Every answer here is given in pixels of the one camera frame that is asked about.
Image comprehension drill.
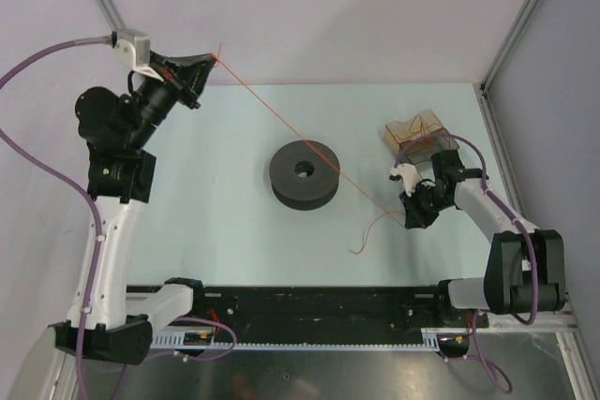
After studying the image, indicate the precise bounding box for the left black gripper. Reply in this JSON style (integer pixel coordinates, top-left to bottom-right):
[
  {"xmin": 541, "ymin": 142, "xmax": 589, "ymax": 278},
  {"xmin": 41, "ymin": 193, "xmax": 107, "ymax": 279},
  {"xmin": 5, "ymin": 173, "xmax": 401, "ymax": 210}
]
[{"xmin": 124, "ymin": 51, "xmax": 215, "ymax": 150}]

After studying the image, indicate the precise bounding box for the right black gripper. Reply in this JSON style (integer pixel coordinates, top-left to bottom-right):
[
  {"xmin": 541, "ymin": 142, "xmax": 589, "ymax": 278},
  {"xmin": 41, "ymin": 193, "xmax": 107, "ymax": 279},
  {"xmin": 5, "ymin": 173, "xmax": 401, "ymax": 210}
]
[{"xmin": 400, "ymin": 181, "xmax": 452, "ymax": 230}]

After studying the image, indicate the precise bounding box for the orange thin cable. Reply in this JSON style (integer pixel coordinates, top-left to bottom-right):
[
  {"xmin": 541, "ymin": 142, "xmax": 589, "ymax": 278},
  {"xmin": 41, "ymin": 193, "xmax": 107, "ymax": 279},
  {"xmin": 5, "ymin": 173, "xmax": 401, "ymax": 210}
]
[{"xmin": 211, "ymin": 41, "xmax": 408, "ymax": 256}]

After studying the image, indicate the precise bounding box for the black cable spool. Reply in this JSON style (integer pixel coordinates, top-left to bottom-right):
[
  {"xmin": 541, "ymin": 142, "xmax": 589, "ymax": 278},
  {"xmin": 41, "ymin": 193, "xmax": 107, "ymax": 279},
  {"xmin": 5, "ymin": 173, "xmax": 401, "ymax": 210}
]
[{"xmin": 268, "ymin": 141, "xmax": 340, "ymax": 211}]

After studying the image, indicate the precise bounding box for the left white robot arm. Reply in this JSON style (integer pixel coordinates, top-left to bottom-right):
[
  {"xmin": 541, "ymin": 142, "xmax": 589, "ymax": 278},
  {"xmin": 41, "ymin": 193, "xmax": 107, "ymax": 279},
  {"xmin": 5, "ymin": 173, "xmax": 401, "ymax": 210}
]
[{"xmin": 53, "ymin": 52, "xmax": 217, "ymax": 365}]

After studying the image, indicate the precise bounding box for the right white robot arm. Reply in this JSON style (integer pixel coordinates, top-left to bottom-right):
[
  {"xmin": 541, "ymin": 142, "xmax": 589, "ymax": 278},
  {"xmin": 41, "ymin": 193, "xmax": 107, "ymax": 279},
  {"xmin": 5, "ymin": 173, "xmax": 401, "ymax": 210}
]
[{"xmin": 389, "ymin": 150, "xmax": 566, "ymax": 326}]

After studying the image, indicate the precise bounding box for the clear plastic bin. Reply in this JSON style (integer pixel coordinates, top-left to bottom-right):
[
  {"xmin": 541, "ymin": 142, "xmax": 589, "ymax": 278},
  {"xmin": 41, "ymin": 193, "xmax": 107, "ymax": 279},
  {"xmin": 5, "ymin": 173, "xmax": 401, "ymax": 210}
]
[{"xmin": 392, "ymin": 132, "xmax": 465, "ymax": 175}]

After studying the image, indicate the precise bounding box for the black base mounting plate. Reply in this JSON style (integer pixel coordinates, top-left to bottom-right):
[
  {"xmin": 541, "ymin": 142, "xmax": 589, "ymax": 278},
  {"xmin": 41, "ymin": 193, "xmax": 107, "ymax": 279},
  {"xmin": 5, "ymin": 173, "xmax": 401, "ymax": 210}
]
[{"xmin": 171, "ymin": 286, "xmax": 473, "ymax": 349}]

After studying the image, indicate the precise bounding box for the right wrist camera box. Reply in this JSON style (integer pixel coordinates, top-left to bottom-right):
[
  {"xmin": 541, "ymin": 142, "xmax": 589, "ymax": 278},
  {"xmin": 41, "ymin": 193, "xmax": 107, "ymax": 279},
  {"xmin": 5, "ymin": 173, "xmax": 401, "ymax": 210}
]
[{"xmin": 389, "ymin": 163, "xmax": 422, "ymax": 198}]

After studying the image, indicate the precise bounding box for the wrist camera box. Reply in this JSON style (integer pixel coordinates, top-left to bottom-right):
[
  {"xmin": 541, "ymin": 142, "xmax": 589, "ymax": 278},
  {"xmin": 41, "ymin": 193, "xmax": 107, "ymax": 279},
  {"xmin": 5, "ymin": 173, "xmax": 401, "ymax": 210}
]
[
  {"xmin": 389, "ymin": 163, "xmax": 422, "ymax": 198},
  {"xmin": 112, "ymin": 28, "xmax": 154, "ymax": 76}
]

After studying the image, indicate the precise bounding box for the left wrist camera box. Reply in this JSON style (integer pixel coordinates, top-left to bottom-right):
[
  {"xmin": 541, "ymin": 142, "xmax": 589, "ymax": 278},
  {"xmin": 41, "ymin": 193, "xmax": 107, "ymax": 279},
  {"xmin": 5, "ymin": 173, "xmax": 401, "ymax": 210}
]
[{"xmin": 112, "ymin": 28, "xmax": 154, "ymax": 76}]

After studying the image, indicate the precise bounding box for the red thin cable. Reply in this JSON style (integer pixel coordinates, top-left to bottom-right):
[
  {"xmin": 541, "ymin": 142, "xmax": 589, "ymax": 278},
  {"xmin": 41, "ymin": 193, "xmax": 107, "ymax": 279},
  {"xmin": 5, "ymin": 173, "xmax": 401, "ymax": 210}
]
[{"xmin": 393, "ymin": 118, "xmax": 454, "ymax": 157}]

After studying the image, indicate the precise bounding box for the grey slotted cable duct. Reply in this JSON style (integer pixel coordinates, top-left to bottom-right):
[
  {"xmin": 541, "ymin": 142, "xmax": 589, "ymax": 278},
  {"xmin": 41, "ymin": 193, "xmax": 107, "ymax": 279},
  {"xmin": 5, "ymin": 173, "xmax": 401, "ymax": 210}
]
[{"xmin": 149, "ymin": 329, "xmax": 442, "ymax": 352}]

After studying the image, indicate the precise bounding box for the aluminium front rail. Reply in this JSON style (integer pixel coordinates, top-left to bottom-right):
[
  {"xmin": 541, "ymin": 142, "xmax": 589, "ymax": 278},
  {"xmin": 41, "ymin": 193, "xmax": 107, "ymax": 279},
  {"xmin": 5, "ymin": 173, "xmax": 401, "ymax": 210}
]
[{"xmin": 487, "ymin": 296, "xmax": 578, "ymax": 331}]

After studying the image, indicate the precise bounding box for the right aluminium frame post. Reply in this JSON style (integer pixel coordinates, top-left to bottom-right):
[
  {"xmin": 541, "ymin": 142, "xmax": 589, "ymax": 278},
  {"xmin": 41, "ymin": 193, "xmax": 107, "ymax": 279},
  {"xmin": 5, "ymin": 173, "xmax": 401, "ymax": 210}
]
[{"xmin": 477, "ymin": 0, "xmax": 568, "ymax": 92}]

